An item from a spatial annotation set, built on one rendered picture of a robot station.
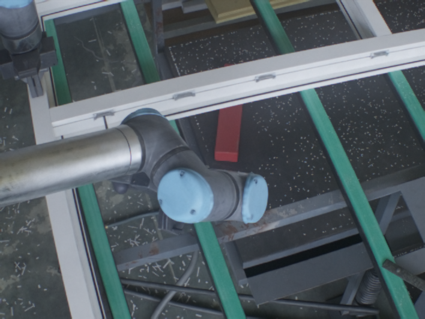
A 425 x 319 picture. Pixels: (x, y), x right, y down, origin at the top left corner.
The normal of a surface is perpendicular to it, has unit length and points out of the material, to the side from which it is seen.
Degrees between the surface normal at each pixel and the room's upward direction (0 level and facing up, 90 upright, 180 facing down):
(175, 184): 45
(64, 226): 0
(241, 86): 90
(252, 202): 69
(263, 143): 0
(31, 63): 0
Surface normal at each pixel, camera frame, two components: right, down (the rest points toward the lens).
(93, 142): 0.40, -0.66
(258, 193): 0.86, 0.10
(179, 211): -0.52, 0.02
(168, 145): 0.07, -0.57
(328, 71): 0.28, 0.81
